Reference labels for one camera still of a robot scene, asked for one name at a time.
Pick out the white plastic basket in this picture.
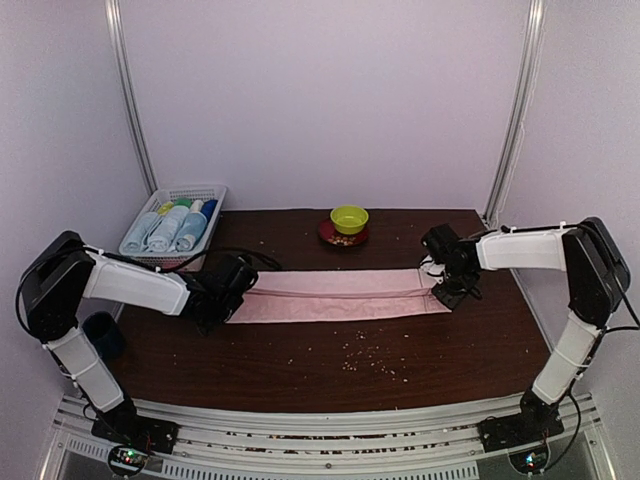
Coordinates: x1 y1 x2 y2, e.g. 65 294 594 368
118 185 228 272

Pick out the dark blue rolled towel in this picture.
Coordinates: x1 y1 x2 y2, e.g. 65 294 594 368
200 199 218 220

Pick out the green rolled towel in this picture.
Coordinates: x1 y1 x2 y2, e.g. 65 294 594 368
174 197 193 208

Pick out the yellow rolled towel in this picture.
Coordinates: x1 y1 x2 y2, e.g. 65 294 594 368
156 201 174 216

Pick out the pink towel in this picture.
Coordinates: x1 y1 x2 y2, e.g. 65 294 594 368
230 269 450 324

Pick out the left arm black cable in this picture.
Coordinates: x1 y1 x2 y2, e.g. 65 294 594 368
164 246 284 274

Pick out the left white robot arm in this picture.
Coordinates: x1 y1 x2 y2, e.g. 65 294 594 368
14 231 259 452

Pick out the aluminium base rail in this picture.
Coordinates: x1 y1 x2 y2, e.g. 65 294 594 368
35 394 621 479

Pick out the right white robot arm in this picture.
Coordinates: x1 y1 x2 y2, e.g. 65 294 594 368
421 217 631 451

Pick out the right aluminium frame post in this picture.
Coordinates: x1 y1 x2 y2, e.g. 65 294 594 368
483 0 546 227

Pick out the white rolled towel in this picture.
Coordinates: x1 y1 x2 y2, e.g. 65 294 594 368
190 199 204 213

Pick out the dark blue mug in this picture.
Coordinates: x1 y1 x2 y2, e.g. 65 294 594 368
82 311 126 361

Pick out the blue polka dot towel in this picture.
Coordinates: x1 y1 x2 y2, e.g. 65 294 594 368
174 212 208 252

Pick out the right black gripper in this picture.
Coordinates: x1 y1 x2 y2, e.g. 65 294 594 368
431 265 480 309

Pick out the red floral plate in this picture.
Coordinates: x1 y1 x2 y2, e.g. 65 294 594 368
317 218 369 247

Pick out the green plastic bowl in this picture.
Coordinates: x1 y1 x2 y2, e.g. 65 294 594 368
330 205 369 235

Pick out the light blue rolled towel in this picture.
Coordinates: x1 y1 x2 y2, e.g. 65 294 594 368
121 206 189 254

